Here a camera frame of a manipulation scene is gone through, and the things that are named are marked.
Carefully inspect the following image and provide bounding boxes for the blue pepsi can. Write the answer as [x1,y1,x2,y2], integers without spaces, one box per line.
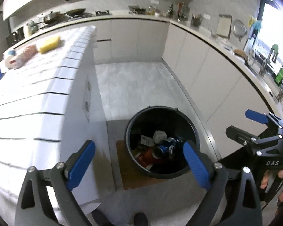
[153,138,183,159]

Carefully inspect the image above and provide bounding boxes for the crumpled white paper trash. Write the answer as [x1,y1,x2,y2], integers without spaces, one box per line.
[153,131,167,143]

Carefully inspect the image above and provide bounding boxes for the covered grey cooking pot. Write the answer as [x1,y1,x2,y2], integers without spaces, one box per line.
[43,11,69,24]

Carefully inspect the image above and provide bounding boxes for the white checkered tablecloth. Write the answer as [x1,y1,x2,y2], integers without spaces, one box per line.
[0,25,97,205]

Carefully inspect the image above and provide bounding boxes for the chrome sink faucet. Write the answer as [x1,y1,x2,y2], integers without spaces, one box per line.
[259,44,279,76]

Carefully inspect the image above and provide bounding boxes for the white label paper trash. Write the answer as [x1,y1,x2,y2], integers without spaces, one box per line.
[141,135,153,146]

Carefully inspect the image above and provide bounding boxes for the black shoe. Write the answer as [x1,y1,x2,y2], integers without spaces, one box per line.
[133,212,149,226]

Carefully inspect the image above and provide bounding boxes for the round metal strainer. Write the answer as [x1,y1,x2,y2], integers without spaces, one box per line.
[231,19,247,42]

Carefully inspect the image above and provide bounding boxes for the knife block with utensils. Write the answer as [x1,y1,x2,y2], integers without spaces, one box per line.
[191,14,203,27]

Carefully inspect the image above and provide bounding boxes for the black round trash bin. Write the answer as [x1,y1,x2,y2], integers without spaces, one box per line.
[125,106,200,180]

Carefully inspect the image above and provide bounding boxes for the blue patterned paper cup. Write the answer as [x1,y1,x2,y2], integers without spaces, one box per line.
[3,50,16,60]

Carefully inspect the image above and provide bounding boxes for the orange wrapper trash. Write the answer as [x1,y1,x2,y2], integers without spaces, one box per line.
[135,148,159,170]

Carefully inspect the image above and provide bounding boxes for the white cutting board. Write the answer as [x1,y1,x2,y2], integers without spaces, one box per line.
[216,14,233,39]

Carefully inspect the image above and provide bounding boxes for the brown cardboard mat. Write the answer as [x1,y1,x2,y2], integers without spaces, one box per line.
[116,140,166,190]

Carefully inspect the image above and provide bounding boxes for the yellow sponge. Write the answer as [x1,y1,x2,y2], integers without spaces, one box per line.
[38,36,61,54]

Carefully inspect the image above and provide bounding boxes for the black wok on stove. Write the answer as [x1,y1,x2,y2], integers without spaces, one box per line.
[66,9,86,17]

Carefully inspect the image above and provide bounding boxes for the right hand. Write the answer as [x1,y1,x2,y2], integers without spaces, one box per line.
[260,168,283,203]

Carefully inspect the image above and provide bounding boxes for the red white carton box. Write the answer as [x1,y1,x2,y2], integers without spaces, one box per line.
[4,44,38,69]

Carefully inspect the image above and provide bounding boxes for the wall power socket panel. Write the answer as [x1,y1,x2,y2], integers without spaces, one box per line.
[83,75,92,122]

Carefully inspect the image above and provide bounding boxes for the black microwave oven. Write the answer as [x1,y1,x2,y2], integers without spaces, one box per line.
[6,27,24,47]

